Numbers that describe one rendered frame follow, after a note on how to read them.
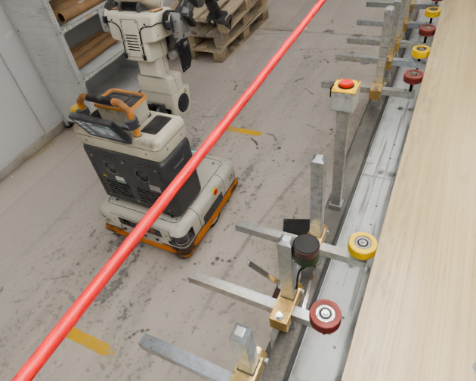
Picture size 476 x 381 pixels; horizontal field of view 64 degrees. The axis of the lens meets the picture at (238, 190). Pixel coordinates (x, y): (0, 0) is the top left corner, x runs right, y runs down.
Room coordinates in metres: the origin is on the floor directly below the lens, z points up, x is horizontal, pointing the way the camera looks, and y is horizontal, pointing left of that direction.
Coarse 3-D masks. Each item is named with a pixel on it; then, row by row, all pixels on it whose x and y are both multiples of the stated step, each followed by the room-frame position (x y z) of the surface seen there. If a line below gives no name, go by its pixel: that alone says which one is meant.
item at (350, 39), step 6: (348, 36) 2.14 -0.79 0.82; (348, 42) 2.12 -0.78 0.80; (354, 42) 2.10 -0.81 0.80; (360, 42) 2.08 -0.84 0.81; (366, 42) 2.06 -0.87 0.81; (372, 42) 2.04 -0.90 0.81; (378, 42) 2.03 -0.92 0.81; (402, 42) 1.96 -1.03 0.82; (408, 42) 1.95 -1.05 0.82; (414, 42) 1.93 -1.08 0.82; (420, 42) 1.92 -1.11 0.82; (426, 42) 1.91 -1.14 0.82
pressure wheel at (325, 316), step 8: (312, 304) 0.48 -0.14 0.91; (320, 304) 0.48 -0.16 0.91; (328, 304) 0.48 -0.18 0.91; (336, 304) 0.47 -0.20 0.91; (312, 312) 0.46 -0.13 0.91; (320, 312) 0.46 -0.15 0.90; (328, 312) 0.45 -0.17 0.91; (336, 312) 0.45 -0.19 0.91; (312, 320) 0.44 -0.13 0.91; (320, 320) 0.44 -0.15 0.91; (328, 320) 0.44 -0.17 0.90; (336, 320) 0.43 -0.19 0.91; (320, 328) 0.42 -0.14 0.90; (328, 328) 0.41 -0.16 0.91; (336, 328) 0.42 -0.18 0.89
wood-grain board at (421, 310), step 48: (432, 48) 1.69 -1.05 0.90; (432, 96) 1.30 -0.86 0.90; (432, 144) 1.01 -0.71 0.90; (432, 192) 0.79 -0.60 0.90; (384, 240) 0.64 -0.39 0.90; (432, 240) 0.61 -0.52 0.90; (384, 288) 0.50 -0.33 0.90; (432, 288) 0.47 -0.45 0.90; (384, 336) 0.37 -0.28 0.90; (432, 336) 0.35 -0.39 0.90
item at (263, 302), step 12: (192, 276) 0.66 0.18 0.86; (204, 276) 0.65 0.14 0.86; (216, 288) 0.61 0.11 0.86; (228, 288) 0.60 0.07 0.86; (240, 288) 0.59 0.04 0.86; (240, 300) 0.57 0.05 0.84; (252, 300) 0.55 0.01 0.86; (264, 300) 0.54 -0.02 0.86; (276, 300) 0.54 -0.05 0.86; (300, 312) 0.49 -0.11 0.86
